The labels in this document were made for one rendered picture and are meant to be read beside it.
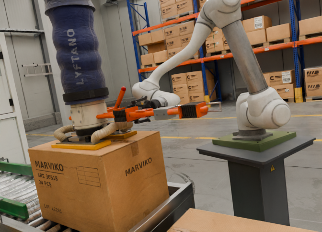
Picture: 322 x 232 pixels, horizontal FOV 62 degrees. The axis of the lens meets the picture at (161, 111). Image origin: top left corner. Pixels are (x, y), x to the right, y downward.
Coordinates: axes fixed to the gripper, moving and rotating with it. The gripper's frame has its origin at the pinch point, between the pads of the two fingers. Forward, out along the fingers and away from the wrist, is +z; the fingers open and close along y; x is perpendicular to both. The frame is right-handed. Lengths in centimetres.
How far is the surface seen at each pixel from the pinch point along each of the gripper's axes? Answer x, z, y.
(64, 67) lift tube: 26.5, 10.0, -25.2
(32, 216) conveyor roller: 69, 18, 54
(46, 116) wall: 859, -486, 70
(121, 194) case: -0.1, 12.2, 33.3
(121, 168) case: -0.2, 10.0, 22.1
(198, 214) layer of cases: -20, -16, 53
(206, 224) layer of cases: -28, -9, 53
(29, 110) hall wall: 868, -431, 38
